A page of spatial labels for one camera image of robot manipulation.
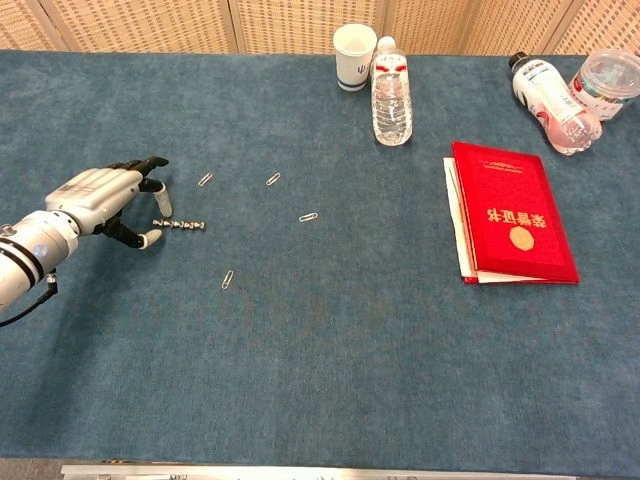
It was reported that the clear water bottle red label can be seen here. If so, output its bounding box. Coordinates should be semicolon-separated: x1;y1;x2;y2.
369;35;415;147

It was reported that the blue tablecloth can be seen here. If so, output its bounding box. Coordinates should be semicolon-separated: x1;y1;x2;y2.
0;49;640;476

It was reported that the pink drink bottle white label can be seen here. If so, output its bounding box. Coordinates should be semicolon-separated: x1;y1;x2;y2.
508;52;604;156

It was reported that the beige woven folding screen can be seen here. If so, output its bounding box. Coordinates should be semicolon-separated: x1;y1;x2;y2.
0;0;640;56

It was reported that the aluminium table rail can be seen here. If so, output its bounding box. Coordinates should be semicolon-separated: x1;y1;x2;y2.
60;463;566;480

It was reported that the white paper cup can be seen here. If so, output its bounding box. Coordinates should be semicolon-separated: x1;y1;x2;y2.
333;23;379;93

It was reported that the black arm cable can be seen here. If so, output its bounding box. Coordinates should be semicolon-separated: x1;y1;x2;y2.
0;269;59;329

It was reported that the silver bead chain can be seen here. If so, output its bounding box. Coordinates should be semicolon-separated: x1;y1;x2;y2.
152;218;207;231

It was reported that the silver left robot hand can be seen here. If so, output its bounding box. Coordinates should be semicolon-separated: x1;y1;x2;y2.
44;156;174;251

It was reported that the clear plastic jar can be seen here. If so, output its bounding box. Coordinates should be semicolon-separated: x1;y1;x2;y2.
568;48;640;122

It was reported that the red certificate book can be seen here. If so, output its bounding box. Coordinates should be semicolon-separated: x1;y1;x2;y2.
450;140;581;286

